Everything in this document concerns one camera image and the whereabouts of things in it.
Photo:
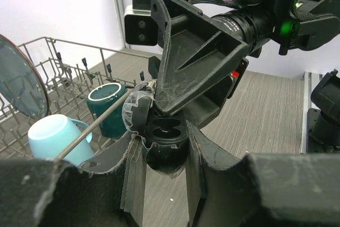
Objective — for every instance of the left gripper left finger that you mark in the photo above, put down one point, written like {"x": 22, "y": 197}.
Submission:
{"x": 106, "y": 190}

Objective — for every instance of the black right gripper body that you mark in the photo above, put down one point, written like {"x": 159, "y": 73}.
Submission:
{"x": 197, "y": 57}

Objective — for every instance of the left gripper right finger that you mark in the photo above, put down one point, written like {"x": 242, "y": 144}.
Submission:
{"x": 259, "y": 189}

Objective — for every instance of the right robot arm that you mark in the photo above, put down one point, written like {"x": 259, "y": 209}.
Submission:
{"x": 293, "y": 24}

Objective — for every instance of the dark green mug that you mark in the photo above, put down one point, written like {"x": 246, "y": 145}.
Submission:
{"x": 101, "y": 99}

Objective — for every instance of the light blue mug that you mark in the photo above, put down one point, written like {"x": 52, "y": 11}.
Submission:
{"x": 52, "y": 134}

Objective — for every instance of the dark teal plate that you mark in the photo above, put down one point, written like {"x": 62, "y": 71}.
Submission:
{"x": 21, "y": 83}

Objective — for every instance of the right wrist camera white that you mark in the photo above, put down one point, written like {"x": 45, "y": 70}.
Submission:
{"x": 140, "y": 28}

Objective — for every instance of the metal wire dish rack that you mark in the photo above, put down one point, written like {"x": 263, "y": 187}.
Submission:
{"x": 69, "y": 71}

